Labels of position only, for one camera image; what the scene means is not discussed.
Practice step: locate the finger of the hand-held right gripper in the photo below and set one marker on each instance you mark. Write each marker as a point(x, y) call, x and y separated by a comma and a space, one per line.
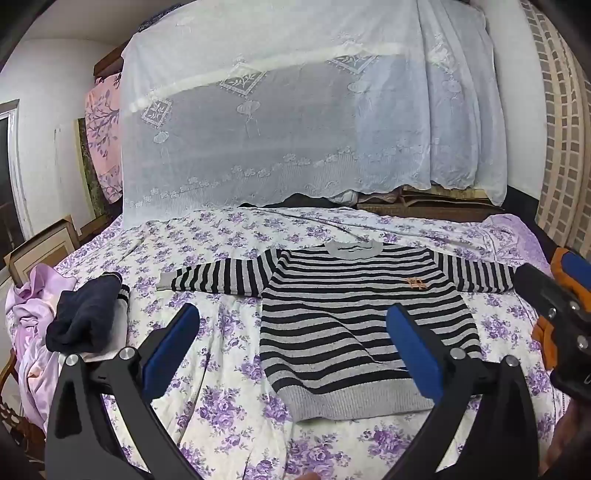
point(538, 286)

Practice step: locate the purple pillow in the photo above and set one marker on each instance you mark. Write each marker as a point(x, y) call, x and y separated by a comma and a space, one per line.
point(517, 235)

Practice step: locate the lilac satin cloth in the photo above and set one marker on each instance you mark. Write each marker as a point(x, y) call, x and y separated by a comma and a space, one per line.
point(32, 360)

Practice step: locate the pink floral cloth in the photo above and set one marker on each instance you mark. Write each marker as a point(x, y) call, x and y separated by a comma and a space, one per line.
point(101, 138)

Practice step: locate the black grey striped sweater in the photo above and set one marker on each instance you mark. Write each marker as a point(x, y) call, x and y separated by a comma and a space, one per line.
point(360, 314)

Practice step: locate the dark navy garment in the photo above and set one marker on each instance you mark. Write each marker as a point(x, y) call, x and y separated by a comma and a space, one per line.
point(83, 314)

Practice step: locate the wooden picture frame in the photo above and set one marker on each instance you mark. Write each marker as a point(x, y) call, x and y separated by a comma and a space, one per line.
point(41, 249)

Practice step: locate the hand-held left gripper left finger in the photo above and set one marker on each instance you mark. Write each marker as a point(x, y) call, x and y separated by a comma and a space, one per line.
point(170, 353)

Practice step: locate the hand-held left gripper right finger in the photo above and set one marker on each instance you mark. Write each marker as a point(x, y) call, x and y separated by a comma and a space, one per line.
point(415, 357)

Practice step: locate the dark cloth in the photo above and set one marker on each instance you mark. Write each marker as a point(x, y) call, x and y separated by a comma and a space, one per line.
point(300, 201)

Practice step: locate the stack of brown mats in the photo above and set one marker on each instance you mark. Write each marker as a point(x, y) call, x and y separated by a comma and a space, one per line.
point(438, 198)

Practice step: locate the white lace cloth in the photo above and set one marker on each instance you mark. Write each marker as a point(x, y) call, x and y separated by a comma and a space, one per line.
point(277, 115)

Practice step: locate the purple floral bed sheet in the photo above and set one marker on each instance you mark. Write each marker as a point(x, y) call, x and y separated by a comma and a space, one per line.
point(221, 323)

